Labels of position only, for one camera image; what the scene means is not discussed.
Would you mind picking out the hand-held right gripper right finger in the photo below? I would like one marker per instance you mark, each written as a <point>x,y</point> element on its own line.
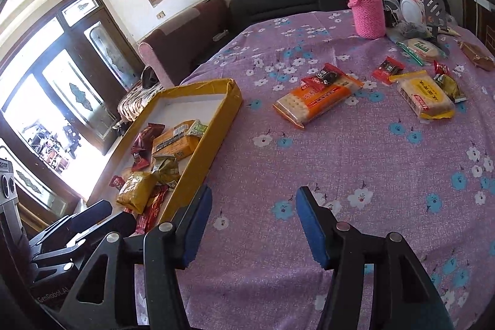
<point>309,229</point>

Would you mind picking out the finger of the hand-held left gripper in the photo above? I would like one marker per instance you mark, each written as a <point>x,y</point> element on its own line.
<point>112,223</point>
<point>92,212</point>

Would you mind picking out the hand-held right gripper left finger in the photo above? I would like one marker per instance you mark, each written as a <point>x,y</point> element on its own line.
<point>197,225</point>

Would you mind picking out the small red snack packet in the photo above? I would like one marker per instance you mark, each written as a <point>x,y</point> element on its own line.
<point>116,182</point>

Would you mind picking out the golden yellow snack packet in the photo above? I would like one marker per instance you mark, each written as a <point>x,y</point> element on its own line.
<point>136,192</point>

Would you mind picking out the red white snack packet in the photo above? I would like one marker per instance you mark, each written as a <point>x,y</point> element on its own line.
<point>152,206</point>

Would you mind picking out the olive green snack packet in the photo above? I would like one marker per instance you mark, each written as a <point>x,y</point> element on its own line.
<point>167,171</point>

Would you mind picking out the dark red snack packet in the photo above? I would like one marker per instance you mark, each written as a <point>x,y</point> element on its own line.
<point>145,146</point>

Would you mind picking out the orange yellow snack packet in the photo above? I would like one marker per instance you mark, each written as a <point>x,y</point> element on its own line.
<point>174,142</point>

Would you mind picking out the light green snack packet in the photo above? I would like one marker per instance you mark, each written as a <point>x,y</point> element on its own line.
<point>198,129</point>

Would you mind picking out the white tray with yellow tape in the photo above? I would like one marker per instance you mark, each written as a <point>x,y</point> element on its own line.
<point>216,121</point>

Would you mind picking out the purple floral tablecloth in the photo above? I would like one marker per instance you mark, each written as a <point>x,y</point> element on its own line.
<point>328,160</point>

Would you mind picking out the patterned sofa blanket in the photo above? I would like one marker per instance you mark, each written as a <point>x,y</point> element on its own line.
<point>135,102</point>

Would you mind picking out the orange cracker packet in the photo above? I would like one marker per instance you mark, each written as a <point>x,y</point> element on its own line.
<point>309,104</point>

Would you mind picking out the glass panel door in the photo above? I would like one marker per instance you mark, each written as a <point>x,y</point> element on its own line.
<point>77,82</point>

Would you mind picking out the dark clothes pile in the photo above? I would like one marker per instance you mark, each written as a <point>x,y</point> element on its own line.
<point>149,76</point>

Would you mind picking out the red black snack packet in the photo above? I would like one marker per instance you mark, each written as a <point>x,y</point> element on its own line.
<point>388,71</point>
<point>323,76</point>

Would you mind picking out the yellow cracker packet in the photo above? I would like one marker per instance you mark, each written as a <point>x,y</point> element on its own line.
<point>423,94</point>

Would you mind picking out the maroon fabric sofa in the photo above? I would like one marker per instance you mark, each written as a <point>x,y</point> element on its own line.
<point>181,40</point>

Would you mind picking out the white remote control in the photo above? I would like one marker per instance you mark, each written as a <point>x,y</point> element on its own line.
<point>220,35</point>

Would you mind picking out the gold candy packet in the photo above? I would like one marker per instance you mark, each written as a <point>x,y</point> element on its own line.
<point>450,84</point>

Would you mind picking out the green white rice cracker packet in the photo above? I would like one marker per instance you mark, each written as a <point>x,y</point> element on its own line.
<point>421,48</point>

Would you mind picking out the pink sleeved bottle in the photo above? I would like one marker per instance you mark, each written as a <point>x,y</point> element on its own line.
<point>365,9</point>

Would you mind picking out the black binder clip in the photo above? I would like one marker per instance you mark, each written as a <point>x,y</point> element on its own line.
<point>392,15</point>

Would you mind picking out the white jar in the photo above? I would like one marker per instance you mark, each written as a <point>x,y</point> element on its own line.
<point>412,11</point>

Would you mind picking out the brown snack packet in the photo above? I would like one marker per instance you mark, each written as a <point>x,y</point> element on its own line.
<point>477,54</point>

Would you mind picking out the black spatula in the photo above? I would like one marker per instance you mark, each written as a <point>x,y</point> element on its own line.
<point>435,15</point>

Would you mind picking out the wall switch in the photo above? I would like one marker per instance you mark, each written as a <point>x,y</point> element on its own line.
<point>161,14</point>

